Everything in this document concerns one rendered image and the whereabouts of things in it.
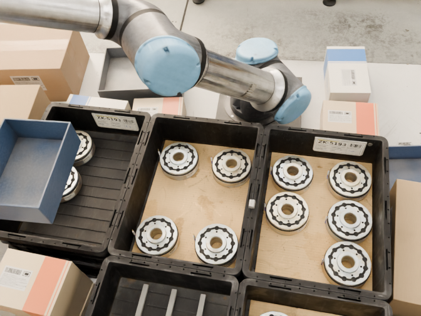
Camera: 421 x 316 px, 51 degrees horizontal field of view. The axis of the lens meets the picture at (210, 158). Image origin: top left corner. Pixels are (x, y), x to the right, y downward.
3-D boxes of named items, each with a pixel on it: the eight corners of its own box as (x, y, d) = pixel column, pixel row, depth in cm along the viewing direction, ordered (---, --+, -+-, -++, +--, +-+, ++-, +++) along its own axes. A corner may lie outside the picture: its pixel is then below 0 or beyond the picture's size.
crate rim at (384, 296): (264, 129, 114) (265, 123, 112) (386, 142, 109) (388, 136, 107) (240, 279, 93) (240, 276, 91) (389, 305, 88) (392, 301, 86)
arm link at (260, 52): (261, 62, 136) (264, 25, 125) (285, 89, 129) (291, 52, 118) (227, 76, 133) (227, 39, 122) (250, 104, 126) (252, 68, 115)
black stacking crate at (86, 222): (65, 128, 132) (50, 103, 123) (159, 138, 127) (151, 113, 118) (8, 252, 112) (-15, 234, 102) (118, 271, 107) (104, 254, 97)
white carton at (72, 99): (66, 140, 144) (55, 123, 136) (79, 111, 150) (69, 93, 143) (123, 148, 140) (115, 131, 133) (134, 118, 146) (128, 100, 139)
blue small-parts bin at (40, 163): (17, 136, 99) (3, 117, 93) (81, 141, 97) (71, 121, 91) (-18, 217, 88) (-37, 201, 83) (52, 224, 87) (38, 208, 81)
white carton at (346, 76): (322, 66, 152) (326, 46, 145) (358, 66, 151) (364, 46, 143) (326, 111, 141) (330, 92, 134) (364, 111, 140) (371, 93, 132)
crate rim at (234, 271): (154, 117, 119) (152, 111, 117) (264, 129, 114) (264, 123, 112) (108, 258, 98) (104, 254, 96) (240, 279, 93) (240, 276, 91)
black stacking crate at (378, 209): (264, 150, 122) (265, 125, 112) (376, 163, 117) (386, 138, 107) (242, 292, 101) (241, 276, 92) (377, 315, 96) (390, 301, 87)
